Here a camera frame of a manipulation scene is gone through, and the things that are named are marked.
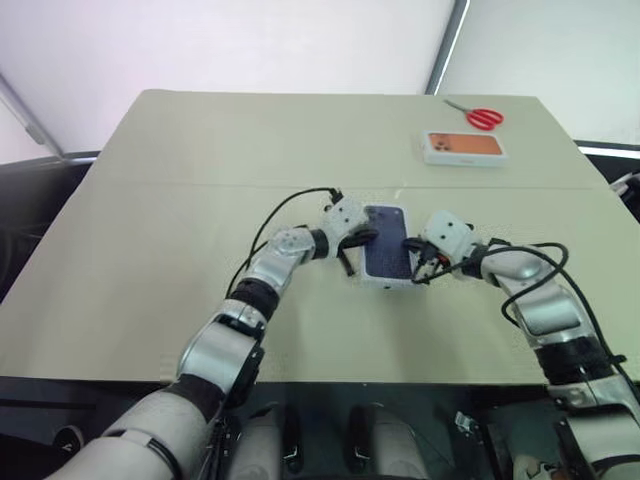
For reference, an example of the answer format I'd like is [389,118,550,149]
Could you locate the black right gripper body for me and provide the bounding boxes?
[422,244,454,276]

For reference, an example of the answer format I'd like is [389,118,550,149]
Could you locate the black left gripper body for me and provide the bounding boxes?
[335,227,370,254]

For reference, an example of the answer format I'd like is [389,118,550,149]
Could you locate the dark blue smartphone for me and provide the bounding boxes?
[363,203,415,281]

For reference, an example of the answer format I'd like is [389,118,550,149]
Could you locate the white open phone box base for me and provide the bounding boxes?
[358,201,420,292]

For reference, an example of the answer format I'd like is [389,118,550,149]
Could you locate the white box with orange phone print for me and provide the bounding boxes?
[421,130,510,166]

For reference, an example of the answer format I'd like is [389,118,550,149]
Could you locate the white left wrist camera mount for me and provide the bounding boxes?
[321,196,370,241]

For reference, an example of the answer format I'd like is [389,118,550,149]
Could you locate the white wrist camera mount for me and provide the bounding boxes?
[418,210,474,264]
[321,196,370,241]

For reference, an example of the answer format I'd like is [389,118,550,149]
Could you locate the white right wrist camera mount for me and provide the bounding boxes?
[418,210,474,264]

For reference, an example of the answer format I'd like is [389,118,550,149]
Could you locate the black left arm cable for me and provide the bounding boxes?
[227,186,346,301]

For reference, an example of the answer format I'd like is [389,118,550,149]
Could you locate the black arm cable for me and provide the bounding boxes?
[439,239,629,381]
[227,186,346,301]

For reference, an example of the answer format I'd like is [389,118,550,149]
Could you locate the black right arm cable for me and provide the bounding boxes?
[439,239,629,381]

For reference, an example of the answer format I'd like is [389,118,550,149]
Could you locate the red handled scissors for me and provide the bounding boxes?
[443,98,505,132]

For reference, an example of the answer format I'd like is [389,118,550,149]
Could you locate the dark frame strip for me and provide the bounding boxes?
[424,0,471,96]

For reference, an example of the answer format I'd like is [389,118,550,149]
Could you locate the grey metal frame pole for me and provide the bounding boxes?
[0,74,66,161]

